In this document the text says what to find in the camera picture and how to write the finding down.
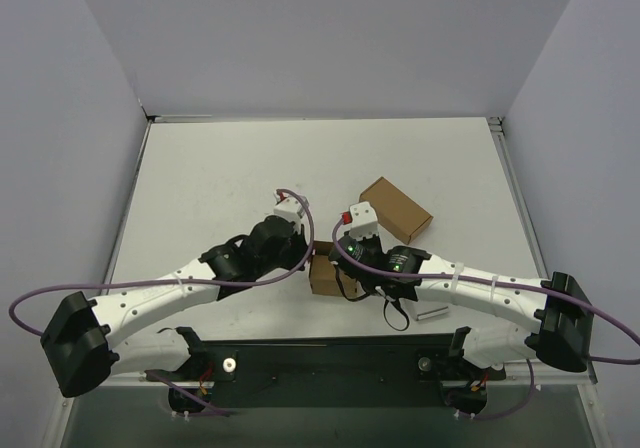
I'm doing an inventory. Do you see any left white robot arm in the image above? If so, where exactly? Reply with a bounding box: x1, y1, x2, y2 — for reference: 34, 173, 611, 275
40, 215, 310, 398

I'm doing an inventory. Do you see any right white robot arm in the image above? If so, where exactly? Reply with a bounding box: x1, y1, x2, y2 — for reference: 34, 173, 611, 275
329, 234, 593, 373

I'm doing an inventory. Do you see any folded brown cardboard box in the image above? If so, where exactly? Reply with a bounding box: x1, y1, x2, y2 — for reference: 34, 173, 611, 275
359, 177, 433, 245

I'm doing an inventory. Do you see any grey metal block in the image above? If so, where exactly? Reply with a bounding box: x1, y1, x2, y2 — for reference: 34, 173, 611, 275
411, 302, 449, 322

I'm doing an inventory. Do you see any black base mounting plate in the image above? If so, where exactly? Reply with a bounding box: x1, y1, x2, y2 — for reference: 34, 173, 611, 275
166, 328, 506, 410

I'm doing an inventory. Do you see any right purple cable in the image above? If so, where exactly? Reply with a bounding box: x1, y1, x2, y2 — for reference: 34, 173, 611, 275
332, 217, 640, 419

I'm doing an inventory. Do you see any purple cable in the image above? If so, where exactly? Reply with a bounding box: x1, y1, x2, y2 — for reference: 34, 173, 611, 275
332, 217, 640, 419
8, 187, 317, 419

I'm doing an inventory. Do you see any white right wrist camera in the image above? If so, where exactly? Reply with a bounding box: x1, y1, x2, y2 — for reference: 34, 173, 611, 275
342, 201, 379, 241

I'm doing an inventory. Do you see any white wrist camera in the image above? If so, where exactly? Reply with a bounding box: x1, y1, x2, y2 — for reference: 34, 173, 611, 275
342, 201, 379, 241
273, 190, 308, 232

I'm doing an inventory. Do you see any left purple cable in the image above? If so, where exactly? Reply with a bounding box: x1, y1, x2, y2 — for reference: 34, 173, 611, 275
8, 187, 317, 419

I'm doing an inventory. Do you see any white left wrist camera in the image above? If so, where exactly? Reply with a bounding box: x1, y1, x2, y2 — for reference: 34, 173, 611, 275
273, 190, 308, 232

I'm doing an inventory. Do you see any aluminium frame rail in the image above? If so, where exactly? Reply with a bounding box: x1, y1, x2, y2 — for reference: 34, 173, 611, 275
487, 117, 598, 384

